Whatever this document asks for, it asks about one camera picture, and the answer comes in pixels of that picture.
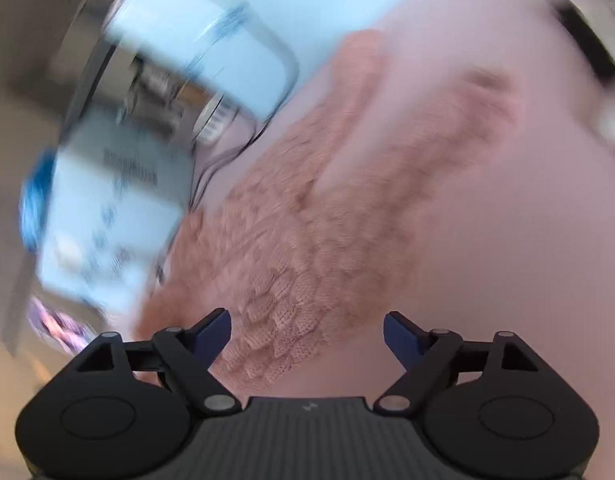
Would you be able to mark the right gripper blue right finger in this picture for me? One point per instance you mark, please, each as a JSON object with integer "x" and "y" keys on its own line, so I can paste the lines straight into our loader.
{"x": 409, "y": 343}

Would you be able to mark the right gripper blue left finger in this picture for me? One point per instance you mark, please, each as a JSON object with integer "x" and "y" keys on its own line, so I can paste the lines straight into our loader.
{"x": 201, "y": 343}

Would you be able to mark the pink knitted sweater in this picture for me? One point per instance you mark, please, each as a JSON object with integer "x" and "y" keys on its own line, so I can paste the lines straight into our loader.
{"x": 299, "y": 270}

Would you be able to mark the left light blue cardboard box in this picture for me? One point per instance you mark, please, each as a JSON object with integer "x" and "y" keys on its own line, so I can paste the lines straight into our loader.
{"x": 118, "y": 195}

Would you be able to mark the light blue cardboard box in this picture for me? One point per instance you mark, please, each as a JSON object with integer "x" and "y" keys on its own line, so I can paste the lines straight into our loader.
{"x": 118, "y": 195}
{"x": 257, "y": 52}

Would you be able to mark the blue wet wipes pack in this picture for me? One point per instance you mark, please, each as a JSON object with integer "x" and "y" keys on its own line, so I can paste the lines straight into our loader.
{"x": 33, "y": 200}

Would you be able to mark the right light blue cardboard box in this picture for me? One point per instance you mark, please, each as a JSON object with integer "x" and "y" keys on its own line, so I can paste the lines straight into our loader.
{"x": 257, "y": 52}

